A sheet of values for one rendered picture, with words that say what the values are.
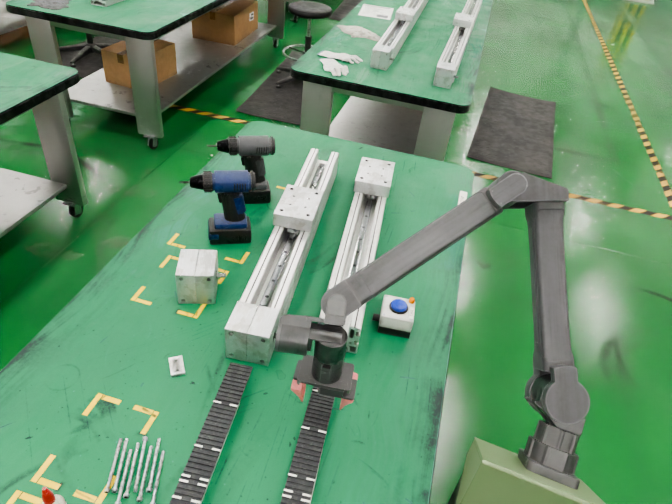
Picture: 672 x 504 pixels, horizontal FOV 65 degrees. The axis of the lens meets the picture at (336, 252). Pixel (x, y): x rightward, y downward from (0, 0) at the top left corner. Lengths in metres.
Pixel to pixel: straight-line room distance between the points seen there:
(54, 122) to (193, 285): 1.63
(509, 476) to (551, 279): 0.35
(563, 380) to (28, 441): 0.98
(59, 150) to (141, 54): 0.84
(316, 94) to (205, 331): 1.84
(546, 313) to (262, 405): 0.60
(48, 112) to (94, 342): 1.65
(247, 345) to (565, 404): 0.64
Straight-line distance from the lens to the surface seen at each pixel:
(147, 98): 3.50
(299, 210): 1.48
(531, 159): 4.16
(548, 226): 1.04
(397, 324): 1.30
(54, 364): 1.31
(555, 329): 1.03
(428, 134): 2.84
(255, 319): 1.20
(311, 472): 1.06
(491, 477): 0.97
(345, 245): 1.44
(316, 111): 2.93
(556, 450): 1.04
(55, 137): 2.86
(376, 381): 1.23
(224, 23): 4.85
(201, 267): 1.33
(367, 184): 1.64
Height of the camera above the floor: 1.74
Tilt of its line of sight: 38 degrees down
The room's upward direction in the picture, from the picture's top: 8 degrees clockwise
